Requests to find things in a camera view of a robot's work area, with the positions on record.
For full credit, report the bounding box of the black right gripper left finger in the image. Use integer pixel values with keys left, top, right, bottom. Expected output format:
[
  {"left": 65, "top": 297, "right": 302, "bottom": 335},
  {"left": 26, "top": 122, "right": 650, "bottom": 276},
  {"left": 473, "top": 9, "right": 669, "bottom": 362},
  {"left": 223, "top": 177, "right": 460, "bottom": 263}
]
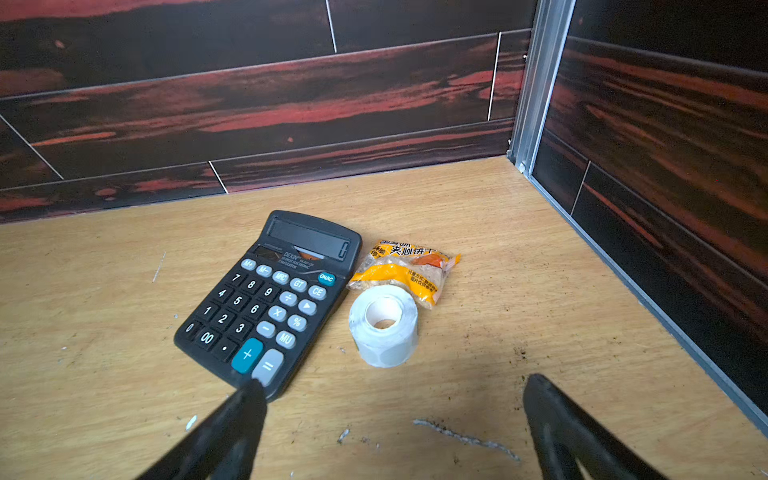
[{"left": 140, "top": 380, "right": 267, "bottom": 479}]

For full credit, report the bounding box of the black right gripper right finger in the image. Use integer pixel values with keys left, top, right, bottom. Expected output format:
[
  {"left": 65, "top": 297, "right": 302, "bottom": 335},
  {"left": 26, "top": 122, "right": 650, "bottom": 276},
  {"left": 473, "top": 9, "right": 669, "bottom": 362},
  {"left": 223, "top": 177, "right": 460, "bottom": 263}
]
[{"left": 523, "top": 374, "right": 664, "bottom": 479}]

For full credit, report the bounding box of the black desktop calculator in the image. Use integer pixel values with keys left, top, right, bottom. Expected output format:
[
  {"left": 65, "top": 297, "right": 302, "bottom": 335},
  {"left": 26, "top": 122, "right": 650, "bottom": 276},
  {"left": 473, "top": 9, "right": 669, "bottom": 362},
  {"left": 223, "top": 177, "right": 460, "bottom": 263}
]
[{"left": 174, "top": 210, "right": 363, "bottom": 401}]

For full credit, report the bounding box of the white label roll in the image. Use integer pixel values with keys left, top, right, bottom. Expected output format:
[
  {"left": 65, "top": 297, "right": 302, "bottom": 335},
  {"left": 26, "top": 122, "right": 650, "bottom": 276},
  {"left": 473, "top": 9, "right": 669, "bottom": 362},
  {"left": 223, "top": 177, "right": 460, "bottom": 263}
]
[{"left": 348, "top": 285, "right": 418, "bottom": 368}]

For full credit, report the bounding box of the orange snack packet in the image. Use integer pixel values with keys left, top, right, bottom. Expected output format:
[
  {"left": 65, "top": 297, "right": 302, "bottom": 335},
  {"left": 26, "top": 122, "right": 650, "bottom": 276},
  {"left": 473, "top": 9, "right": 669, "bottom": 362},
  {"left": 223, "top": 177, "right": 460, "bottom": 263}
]
[{"left": 347, "top": 240, "right": 461, "bottom": 309}]

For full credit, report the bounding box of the aluminium corner post right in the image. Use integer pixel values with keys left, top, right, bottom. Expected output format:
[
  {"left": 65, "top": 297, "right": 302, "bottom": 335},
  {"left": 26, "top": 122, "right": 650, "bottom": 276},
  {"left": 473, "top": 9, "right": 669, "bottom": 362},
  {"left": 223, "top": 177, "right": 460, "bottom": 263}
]
[{"left": 508, "top": 0, "right": 576, "bottom": 179}]

